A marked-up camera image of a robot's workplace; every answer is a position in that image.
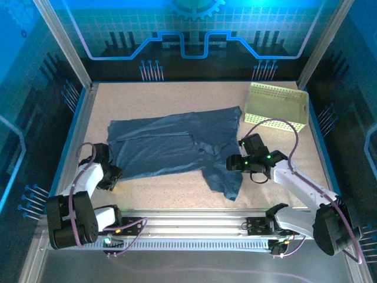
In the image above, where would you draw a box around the aluminium side rail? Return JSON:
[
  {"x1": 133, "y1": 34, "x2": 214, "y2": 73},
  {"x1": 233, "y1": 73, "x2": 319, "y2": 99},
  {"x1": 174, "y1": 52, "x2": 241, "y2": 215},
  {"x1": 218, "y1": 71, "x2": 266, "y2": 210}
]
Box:
[{"x1": 48, "y1": 84, "x2": 100, "y2": 215}]

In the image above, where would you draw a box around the grey metal plate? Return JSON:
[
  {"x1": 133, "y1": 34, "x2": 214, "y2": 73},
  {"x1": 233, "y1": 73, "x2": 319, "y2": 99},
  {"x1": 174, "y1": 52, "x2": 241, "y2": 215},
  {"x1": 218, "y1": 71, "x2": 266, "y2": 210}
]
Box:
[{"x1": 38, "y1": 238, "x2": 354, "y2": 283}]

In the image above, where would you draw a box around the aluminium frame rail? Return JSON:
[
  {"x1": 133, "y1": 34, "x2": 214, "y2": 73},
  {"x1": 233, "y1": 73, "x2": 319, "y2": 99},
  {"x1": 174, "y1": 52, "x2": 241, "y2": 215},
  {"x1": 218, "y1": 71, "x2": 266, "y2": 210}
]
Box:
[{"x1": 37, "y1": 208, "x2": 353, "y2": 240}]

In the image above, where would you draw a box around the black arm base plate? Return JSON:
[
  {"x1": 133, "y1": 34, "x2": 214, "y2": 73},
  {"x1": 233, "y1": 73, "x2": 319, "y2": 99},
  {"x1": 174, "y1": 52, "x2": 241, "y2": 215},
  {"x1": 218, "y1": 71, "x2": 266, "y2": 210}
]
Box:
[
  {"x1": 246, "y1": 216, "x2": 300, "y2": 236},
  {"x1": 117, "y1": 216, "x2": 144, "y2": 236}
]

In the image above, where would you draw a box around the blue t-shirt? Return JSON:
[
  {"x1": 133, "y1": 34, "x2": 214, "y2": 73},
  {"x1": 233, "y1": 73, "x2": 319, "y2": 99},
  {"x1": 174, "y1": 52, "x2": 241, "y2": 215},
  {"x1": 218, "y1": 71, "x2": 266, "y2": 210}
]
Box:
[{"x1": 106, "y1": 106, "x2": 244, "y2": 202}]

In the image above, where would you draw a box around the pale green perforated basket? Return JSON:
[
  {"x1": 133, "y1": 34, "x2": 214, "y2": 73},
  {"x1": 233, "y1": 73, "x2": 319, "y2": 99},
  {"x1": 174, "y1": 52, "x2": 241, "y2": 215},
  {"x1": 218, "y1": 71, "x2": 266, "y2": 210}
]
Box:
[{"x1": 243, "y1": 82, "x2": 310, "y2": 134}]

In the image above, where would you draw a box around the slotted grey cable duct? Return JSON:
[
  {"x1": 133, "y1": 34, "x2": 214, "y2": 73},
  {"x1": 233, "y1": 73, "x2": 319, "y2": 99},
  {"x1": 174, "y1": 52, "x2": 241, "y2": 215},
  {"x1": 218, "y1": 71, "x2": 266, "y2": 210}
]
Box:
[{"x1": 97, "y1": 238, "x2": 273, "y2": 252}]

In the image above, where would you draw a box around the aluminium frame post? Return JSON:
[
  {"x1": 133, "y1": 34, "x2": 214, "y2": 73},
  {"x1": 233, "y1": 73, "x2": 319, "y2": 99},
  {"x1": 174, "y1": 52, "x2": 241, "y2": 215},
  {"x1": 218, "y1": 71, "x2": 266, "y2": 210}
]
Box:
[
  {"x1": 32, "y1": 0, "x2": 95, "y2": 89},
  {"x1": 296, "y1": 0, "x2": 353, "y2": 89}
]

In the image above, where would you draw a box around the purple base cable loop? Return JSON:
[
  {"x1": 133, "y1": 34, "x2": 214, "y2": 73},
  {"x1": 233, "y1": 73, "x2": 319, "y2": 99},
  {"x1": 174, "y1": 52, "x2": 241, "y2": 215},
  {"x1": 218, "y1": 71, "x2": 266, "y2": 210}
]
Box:
[
  {"x1": 272, "y1": 234, "x2": 307, "y2": 259},
  {"x1": 101, "y1": 217, "x2": 148, "y2": 257}
]

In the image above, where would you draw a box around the black gripper wire loop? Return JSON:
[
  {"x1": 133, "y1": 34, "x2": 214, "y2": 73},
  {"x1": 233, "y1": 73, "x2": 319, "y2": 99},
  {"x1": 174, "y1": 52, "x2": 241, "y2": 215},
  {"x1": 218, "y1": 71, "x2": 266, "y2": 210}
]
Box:
[{"x1": 250, "y1": 172, "x2": 270, "y2": 184}]

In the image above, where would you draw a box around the small black controller board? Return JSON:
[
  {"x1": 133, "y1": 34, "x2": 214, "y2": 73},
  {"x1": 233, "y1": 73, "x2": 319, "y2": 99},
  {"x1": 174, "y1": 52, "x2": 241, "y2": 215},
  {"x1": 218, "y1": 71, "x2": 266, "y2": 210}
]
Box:
[
  {"x1": 268, "y1": 238, "x2": 289, "y2": 258},
  {"x1": 102, "y1": 237, "x2": 125, "y2": 255}
]

